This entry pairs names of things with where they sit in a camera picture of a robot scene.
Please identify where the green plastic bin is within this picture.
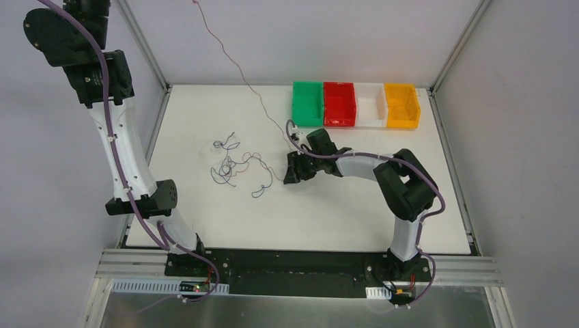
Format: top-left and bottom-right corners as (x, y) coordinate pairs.
(292, 81), (324, 127)

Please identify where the yellow plastic bin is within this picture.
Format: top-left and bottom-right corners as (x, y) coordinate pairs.
(384, 83), (421, 129)

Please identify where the left white cable duct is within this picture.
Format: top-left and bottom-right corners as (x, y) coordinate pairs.
(111, 279), (214, 296)

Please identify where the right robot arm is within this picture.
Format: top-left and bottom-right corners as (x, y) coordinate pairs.
(283, 121), (446, 280)

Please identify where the white plastic bin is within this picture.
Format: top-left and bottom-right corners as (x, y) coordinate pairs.
(354, 83), (389, 129)

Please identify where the aluminium front frame rail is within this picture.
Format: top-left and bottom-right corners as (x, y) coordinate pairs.
(95, 249), (504, 287)

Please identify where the white cable duct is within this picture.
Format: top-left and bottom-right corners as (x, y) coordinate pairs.
(111, 279), (214, 296)
(365, 287), (392, 300)

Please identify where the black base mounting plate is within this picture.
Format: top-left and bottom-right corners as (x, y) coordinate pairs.
(165, 248), (432, 299)

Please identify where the right white cable duct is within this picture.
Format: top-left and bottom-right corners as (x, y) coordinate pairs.
(365, 287), (392, 300)

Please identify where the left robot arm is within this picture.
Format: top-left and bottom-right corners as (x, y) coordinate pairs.
(23, 1), (210, 277)

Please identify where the red plastic bin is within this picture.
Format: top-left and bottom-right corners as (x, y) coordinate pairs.
(323, 82), (357, 127)

